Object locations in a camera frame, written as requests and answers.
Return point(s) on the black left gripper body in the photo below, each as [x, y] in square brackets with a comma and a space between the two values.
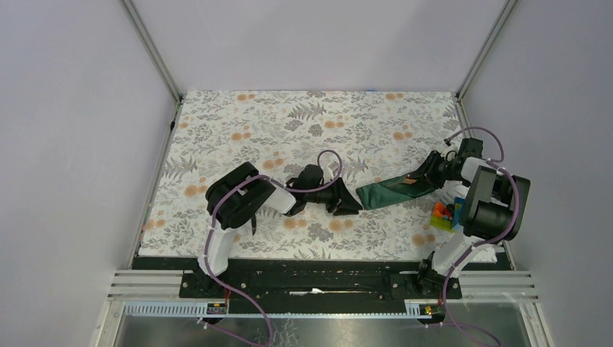
[327, 196]

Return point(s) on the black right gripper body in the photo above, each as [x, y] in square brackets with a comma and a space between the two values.
[444, 166]

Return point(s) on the dark green cloth napkin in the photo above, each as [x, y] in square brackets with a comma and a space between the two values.
[379, 195]

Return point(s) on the copper spoon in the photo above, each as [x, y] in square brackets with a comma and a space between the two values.
[407, 180]

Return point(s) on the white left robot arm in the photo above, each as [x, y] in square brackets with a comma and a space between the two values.
[233, 202]

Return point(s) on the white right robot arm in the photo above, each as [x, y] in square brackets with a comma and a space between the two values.
[492, 211]

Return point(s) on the colourful toy block stack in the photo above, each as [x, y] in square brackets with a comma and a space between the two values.
[447, 216]

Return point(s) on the floral patterned table mat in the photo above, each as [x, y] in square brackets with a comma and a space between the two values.
[375, 135]

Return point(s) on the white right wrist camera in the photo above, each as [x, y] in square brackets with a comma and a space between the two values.
[450, 152]

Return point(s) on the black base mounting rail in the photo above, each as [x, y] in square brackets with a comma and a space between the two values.
[306, 286]

